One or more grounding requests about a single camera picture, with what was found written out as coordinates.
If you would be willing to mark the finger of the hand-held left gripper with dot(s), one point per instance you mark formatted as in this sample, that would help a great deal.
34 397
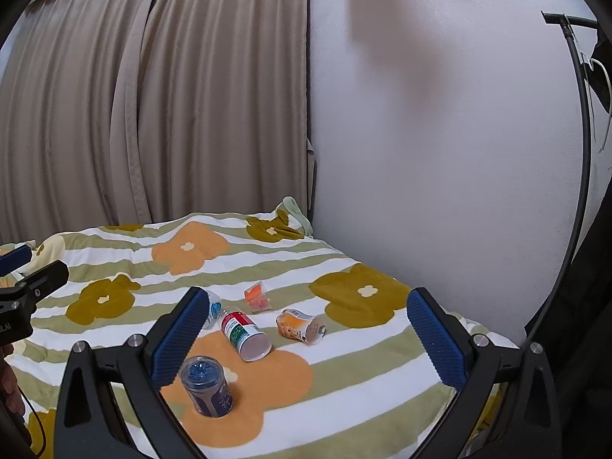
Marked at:
45 278
14 258

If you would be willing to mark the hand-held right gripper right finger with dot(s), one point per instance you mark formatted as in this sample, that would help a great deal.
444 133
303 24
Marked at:
437 344

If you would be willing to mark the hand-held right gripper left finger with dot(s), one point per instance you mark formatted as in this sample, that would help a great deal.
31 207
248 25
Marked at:
180 340

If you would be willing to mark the blue plastic cup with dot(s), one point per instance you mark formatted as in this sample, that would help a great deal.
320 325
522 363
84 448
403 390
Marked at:
208 385

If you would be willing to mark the red green white cup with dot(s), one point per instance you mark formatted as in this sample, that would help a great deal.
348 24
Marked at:
244 332

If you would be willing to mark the clear cup with orange print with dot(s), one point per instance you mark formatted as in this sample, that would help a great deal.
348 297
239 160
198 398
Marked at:
257 299

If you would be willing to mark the orange printed cup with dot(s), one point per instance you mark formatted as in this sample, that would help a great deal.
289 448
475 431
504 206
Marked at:
300 326

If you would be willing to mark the person's left hand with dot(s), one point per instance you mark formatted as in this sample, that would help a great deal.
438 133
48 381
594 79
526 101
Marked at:
8 382

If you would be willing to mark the cream pillow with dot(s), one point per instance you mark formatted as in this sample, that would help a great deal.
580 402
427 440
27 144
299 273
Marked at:
48 245

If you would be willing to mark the clear blue-label bottle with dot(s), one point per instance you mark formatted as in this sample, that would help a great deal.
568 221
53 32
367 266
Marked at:
213 308

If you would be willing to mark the floral striped blanket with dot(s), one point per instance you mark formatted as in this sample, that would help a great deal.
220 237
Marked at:
358 368

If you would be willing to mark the pale green pillow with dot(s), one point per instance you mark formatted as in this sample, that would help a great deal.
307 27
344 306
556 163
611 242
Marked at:
294 211

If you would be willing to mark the beige curtain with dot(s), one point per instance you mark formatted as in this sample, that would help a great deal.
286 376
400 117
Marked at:
143 105

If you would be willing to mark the black curved rack pole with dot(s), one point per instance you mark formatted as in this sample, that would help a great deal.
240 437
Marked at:
584 153

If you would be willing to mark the white clothes hanger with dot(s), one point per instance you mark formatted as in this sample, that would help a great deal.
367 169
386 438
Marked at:
595 69

